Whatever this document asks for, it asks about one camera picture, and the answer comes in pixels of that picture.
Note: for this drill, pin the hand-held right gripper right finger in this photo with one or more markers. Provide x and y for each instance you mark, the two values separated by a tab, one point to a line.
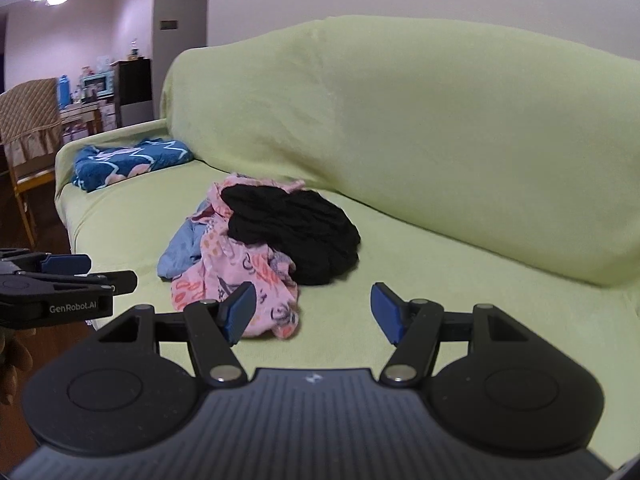
387	312

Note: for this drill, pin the light blue garment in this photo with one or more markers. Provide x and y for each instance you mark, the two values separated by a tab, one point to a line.
182	250

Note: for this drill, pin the green covered sofa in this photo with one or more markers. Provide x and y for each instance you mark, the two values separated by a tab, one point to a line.
450	135

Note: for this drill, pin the chair with quilted cover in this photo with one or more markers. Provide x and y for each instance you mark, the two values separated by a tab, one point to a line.
27	110

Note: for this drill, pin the teal microwave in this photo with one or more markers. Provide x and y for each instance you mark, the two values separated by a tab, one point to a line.
98	85

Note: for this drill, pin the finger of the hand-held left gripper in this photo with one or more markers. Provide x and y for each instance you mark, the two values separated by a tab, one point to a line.
112	281
65	263

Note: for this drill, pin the blue thermos jug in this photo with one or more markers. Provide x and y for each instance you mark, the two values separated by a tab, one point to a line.
64	91

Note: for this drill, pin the black pants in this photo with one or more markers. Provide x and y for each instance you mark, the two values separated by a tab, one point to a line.
300	230

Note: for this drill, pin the dark cabinet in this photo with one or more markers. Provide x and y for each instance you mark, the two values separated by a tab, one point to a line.
132	85

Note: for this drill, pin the blue star print blanket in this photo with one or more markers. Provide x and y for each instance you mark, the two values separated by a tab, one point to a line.
135	160

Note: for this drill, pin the pink patterned garment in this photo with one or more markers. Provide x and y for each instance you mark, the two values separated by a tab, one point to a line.
225	265

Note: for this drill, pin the wooden side table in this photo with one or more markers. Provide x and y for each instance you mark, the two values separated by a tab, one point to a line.
80	112

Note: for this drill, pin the dark wall switch plate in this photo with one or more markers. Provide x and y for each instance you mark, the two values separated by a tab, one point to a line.
168	24

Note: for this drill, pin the person's left hand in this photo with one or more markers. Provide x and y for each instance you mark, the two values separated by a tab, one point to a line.
10	365

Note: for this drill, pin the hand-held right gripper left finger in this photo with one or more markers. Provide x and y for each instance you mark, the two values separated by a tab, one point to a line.
239	312

